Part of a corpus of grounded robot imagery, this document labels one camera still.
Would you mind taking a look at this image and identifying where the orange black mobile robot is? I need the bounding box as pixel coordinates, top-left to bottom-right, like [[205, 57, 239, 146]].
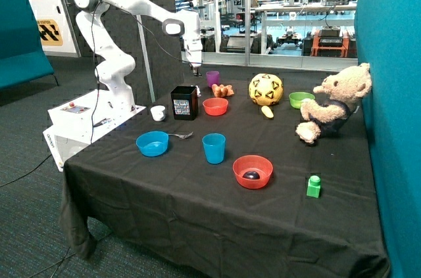
[[302, 26, 357, 58]]

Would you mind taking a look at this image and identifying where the purple plastic cup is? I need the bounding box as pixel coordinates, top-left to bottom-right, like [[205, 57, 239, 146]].
[[206, 70, 220, 88]]

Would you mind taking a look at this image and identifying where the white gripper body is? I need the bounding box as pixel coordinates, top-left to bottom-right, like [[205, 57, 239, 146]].
[[184, 38, 203, 67]]

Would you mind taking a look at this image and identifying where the blue plastic bowl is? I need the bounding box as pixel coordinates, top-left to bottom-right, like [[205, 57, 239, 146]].
[[136, 131, 169, 157]]

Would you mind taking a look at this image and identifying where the metal fork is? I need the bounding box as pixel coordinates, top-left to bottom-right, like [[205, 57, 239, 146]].
[[168, 132, 193, 139]]

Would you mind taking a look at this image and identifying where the yellow soccer ball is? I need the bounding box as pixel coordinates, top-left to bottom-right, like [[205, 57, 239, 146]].
[[249, 74, 284, 106]]

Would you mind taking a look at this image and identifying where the teal sofa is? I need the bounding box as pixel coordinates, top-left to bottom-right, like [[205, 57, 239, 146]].
[[1, 0, 55, 89]]

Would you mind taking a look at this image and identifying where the green plastic bowl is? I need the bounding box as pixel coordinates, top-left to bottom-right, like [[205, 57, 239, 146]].
[[289, 92, 315, 109]]

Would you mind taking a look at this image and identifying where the blue plastic cup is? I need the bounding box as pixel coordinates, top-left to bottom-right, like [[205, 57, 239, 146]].
[[202, 133, 226, 164]]

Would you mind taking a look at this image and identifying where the dark purple ball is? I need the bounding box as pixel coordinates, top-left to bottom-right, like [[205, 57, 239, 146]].
[[243, 171, 260, 180]]

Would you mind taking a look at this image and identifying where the green toy block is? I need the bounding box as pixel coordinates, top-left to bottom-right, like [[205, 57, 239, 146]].
[[307, 175, 321, 198]]

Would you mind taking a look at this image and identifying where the yellow banana piece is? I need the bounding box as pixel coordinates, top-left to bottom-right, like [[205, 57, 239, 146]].
[[261, 106, 274, 119]]

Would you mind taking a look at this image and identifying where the yellow black sign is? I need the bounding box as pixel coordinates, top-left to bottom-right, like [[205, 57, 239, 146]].
[[37, 19, 63, 47]]

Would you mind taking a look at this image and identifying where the brown plush toy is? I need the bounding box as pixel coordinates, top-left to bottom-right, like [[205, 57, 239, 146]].
[[211, 84, 234, 97]]

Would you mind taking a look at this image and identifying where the large red bowl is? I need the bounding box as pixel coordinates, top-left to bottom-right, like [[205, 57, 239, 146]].
[[232, 155, 273, 189]]

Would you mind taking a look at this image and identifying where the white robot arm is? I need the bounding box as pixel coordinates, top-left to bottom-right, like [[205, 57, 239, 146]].
[[74, 0, 203, 113]]

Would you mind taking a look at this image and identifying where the small red bowl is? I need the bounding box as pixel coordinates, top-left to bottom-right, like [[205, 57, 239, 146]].
[[203, 97, 228, 116]]

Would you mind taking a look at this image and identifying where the white small cup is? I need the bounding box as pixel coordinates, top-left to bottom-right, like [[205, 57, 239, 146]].
[[150, 105, 166, 122]]

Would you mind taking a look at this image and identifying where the black square bin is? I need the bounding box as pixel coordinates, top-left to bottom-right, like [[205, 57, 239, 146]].
[[170, 85, 198, 120]]

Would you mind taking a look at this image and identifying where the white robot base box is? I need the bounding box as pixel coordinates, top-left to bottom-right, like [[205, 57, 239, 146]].
[[43, 89, 145, 172]]

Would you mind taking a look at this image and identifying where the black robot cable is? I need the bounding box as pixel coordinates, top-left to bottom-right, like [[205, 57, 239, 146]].
[[0, 0, 198, 189]]

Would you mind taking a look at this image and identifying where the black tablecloth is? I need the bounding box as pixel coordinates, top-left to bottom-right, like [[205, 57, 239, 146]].
[[60, 66, 391, 277]]

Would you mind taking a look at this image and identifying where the beige teddy bear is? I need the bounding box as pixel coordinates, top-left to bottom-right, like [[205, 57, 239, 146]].
[[295, 63, 372, 145]]

